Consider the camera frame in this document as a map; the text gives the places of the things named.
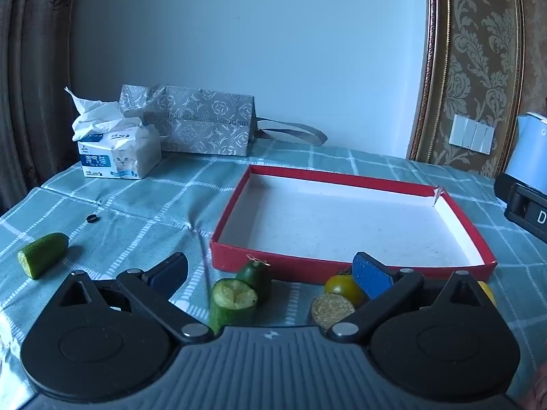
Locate white wall switch panel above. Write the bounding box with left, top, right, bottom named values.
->
left=449, top=113, right=496, bottom=154

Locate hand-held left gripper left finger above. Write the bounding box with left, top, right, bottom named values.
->
left=57, top=253, right=214, bottom=344

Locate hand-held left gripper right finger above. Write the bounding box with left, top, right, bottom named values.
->
left=327, top=252, right=498, bottom=344

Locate light blue electric kettle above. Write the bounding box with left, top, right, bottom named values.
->
left=504, top=112, right=547, bottom=191

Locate green checked tablecloth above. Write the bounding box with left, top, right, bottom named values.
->
left=0, top=141, right=547, bottom=410

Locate cucumber piece with hollowed end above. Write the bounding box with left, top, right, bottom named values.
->
left=209, top=278, right=259, bottom=336

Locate red shallow cardboard box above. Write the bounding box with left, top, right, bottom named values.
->
left=209, top=163, right=497, bottom=285

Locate silver patterned gift bag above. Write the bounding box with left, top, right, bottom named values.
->
left=119, top=84, right=328, bottom=156

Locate gold ornate wall frame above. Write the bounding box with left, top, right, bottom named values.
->
left=406, top=0, right=527, bottom=176

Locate yellow banana piece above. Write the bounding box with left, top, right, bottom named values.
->
left=476, top=281, right=497, bottom=307

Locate dark cucumber end with stem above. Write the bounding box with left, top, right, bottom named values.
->
left=236, top=260, right=272, bottom=304

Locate eggplant piece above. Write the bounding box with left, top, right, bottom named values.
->
left=308, top=293, right=356, bottom=330

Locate green tomato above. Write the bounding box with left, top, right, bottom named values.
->
left=324, top=268, right=367, bottom=308

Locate white tissue pack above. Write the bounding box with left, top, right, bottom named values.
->
left=64, top=86, right=162, bottom=179

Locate brown patterned curtain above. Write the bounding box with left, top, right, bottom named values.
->
left=0, top=0, right=80, bottom=214

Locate light green cucumber piece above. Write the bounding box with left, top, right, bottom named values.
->
left=18, top=233, right=70, bottom=279

